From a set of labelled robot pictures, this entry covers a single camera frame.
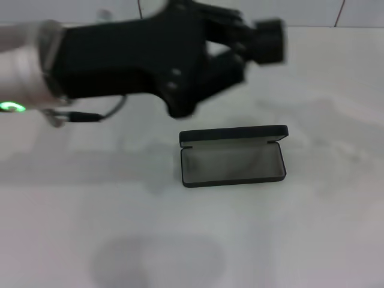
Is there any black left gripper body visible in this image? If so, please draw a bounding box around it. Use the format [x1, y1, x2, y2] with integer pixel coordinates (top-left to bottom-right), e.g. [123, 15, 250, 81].
[44, 0, 212, 119]

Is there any black glasses case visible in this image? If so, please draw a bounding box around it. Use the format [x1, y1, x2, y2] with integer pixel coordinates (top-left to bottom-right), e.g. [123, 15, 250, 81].
[179, 124, 290, 189]

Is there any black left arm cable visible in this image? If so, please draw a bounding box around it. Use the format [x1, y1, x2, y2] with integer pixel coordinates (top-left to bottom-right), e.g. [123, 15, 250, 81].
[44, 95, 127, 128]

